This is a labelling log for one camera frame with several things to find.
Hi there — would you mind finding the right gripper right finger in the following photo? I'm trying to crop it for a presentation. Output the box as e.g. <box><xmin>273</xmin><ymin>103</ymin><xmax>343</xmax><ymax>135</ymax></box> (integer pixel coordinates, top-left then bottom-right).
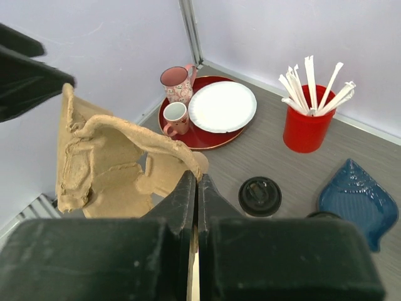
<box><xmin>197</xmin><ymin>174</ymin><xmax>385</xmax><ymax>300</ymax></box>

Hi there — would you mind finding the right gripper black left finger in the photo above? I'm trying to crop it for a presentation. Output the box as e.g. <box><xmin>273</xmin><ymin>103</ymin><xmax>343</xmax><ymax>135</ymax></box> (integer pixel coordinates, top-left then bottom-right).
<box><xmin>1</xmin><ymin>171</ymin><xmax>196</xmax><ymax>300</ymax></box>

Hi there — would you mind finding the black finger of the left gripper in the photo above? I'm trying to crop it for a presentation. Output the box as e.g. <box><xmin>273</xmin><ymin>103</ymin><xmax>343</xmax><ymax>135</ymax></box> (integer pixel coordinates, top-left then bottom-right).
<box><xmin>1</xmin><ymin>24</ymin><xmax>75</xmax><ymax>122</ymax></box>

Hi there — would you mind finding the black lid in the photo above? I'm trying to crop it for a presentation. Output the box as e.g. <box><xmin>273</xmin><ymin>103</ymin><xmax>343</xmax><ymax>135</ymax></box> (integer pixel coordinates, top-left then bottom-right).
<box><xmin>306</xmin><ymin>211</ymin><xmax>341</xmax><ymax>219</ymax></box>
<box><xmin>238</xmin><ymin>176</ymin><xmax>282</xmax><ymax>218</ymax></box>

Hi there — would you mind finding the beige pulp cup carrier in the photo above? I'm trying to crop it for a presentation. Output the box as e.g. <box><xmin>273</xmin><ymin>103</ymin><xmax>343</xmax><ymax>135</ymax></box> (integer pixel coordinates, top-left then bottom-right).
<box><xmin>56</xmin><ymin>83</ymin><xmax>209</xmax><ymax>218</ymax></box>

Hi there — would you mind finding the blue leaf-shaped dish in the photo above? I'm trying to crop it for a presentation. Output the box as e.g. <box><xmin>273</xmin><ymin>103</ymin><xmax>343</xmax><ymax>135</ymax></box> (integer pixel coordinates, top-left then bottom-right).
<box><xmin>317</xmin><ymin>159</ymin><xmax>399</xmax><ymax>253</ymax></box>

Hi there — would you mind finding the red round plate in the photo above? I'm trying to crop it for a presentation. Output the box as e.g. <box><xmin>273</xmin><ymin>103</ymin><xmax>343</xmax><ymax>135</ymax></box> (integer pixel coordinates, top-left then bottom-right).
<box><xmin>173</xmin><ymin>76</ymin><xmax>247</xmax><ymax>151</ymax></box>

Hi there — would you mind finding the pink floral pitcher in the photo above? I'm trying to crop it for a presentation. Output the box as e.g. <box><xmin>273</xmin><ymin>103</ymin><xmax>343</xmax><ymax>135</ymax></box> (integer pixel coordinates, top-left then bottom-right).
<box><xmin>160</xmin><ymin>65</ymin><xmax>197</xmax><ymax>106</ymax></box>

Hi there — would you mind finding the white paper plate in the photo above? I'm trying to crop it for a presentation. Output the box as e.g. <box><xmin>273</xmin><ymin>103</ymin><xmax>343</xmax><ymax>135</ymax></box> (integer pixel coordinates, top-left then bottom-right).
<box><xmin>188</xmin><ymin>81</ymin><xmax>257</xmax><ymax>134</ymax></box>

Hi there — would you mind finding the red cylindrical straw holder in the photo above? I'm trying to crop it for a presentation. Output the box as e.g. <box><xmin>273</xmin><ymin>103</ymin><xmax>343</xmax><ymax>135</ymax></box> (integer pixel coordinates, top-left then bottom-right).
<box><xmin>282</xmin><ymin>83</ymin><xmax>337</xmax><ymax>154</ymax></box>

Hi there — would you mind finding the bundle of wrapped straws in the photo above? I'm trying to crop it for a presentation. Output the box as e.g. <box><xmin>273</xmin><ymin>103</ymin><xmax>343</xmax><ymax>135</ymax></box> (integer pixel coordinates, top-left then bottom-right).
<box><xmin>278</xmin><ymin>55</ymin><xmax>356</xmax><ymax>117</ymax></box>

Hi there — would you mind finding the small pink-handled mug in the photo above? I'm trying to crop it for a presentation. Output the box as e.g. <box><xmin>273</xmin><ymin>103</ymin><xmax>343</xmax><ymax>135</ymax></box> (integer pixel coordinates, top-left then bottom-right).
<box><xmin>163</xmin><ymin>102</ymin><xmax>189</xmax><ymax>137</ymax></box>

